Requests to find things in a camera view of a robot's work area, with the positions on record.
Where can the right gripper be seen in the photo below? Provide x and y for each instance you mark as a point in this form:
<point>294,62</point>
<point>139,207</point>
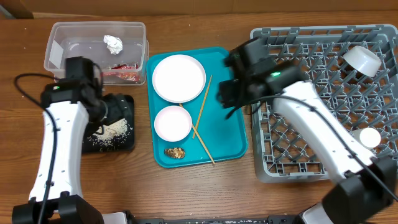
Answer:
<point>224,90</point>

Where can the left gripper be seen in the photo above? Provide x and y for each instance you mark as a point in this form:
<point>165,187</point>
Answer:
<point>92,128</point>

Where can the red snack wrapper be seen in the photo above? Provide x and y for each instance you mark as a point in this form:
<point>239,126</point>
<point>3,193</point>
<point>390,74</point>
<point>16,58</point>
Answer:
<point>129,76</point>

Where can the white napkin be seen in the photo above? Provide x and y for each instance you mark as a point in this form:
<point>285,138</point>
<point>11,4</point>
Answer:
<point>114,44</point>

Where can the wooden chopstick slanted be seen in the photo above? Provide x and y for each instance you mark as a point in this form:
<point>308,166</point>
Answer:
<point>202,143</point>

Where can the large white plate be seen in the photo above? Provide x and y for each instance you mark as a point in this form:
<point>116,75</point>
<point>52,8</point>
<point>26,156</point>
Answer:
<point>179,78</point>

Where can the white bowl with crumbs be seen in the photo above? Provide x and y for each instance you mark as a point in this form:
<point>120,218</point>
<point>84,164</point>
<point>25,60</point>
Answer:
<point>173,123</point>

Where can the brown food scrap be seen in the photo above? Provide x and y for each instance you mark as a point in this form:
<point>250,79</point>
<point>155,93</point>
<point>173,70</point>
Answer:
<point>175,153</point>

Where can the grey-green bowl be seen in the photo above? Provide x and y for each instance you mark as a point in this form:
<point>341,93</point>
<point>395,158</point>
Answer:
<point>363,60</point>

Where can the small white cup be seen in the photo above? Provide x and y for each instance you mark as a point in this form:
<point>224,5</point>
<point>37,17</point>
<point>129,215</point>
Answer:
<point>367,137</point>

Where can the wooden chopstick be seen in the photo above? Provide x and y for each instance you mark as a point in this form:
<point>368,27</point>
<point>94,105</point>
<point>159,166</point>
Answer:
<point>204,101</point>

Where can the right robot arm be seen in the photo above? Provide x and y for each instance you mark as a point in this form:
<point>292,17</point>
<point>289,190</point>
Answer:
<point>364,184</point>

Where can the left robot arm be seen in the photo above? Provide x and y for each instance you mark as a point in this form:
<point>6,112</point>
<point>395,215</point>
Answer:
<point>73,110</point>

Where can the grey dishwasher rack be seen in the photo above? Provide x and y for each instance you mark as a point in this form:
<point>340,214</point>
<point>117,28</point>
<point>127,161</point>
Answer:
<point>357,101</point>

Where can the spilled rice pile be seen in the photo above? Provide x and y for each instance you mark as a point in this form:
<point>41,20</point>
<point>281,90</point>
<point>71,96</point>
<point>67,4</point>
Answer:
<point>118,136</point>

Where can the black plastic tray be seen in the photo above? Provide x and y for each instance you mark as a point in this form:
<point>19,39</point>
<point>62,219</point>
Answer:
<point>93,129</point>

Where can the teal serving tray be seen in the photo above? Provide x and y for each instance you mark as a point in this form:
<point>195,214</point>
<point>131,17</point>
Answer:
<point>225,138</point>

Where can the clear plastic storage bin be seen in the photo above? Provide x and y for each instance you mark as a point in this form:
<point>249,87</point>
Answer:
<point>85,39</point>

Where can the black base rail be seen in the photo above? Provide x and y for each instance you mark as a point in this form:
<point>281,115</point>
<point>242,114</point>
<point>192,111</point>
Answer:
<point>214,221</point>

